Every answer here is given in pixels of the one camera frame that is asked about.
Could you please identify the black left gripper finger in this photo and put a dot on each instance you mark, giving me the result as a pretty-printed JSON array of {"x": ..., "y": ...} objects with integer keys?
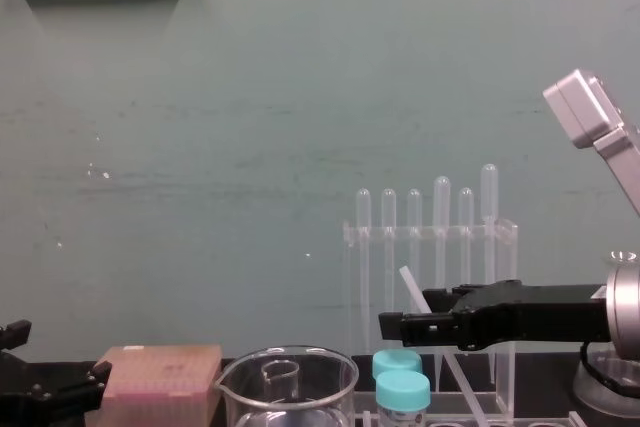
[
  {"x": 15, "y": 334},
  {"x": 80, "y": 389}
]

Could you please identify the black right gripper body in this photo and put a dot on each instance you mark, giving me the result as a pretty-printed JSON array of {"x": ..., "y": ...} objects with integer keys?
[{"x": 540, "y": 312}]

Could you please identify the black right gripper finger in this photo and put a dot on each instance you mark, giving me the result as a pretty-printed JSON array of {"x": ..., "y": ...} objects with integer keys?
[
  {"x": 442, "y": 297},
  {"x": 420, "y": 329}
]

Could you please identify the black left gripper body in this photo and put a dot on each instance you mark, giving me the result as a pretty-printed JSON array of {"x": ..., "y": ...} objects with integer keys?
[{"x": 30, "y": 409}]

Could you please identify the clear glass stirring rod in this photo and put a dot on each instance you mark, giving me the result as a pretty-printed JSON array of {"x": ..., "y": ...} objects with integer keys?
[{"x": 467, "y": 389}]

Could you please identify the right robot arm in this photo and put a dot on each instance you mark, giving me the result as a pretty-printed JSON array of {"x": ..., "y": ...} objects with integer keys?
[{"x": 595, "y": 112}]

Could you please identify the vial with teal cap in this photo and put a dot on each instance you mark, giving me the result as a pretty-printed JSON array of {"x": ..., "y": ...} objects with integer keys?
[
  {"x": 397, "y": 362},
  {"x": 402, "y": 389}
]

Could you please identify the clear acrylic pipette rack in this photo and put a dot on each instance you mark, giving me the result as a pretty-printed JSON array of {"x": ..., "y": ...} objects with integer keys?
[{"x": 505, "y": 247}]

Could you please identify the pink pipette tip box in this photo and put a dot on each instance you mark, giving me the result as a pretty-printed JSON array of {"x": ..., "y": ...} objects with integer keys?
[{"x": 160, "y": 377}]

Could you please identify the glass conical flask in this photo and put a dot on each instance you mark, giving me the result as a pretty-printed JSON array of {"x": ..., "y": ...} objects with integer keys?
[{"x": 587, "y": 387}]

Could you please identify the short clear plastic pipette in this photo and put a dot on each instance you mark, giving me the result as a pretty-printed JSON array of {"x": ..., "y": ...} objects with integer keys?
[
  {"x": 466, "y": 207},
  {"x": 363, "y": 207},
  {"x": 388, "y": 207},
  {"x": 414, "y": 207}
]

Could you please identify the tall clear plastic pipette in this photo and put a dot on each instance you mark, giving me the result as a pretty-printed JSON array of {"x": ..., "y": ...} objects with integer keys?
[{"x": 442, "y": 197}]

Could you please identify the large glass beaker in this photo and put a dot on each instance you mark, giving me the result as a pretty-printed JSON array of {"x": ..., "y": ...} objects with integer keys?
[{"x": 330, "y": 387}]

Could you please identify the clear acrylic vial holder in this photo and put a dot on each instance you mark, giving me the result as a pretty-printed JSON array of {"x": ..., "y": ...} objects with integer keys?
[{"x": 525, "y": 422}]

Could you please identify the tallest clear plastic pipette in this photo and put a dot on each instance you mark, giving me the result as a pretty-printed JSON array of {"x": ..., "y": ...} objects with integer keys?
[{"x": 489, "y": 187}]

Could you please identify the small glass beaker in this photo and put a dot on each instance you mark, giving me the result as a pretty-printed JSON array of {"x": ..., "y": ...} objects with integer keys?
[{"x": 280, "y": 379}]

